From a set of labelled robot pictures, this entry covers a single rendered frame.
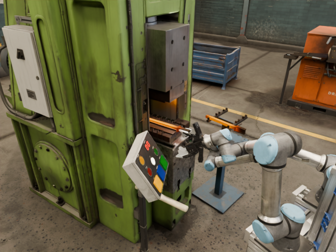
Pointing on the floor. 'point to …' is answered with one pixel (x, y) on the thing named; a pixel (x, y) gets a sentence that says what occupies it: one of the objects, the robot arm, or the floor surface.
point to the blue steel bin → (215, 63)
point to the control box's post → (143, 221)
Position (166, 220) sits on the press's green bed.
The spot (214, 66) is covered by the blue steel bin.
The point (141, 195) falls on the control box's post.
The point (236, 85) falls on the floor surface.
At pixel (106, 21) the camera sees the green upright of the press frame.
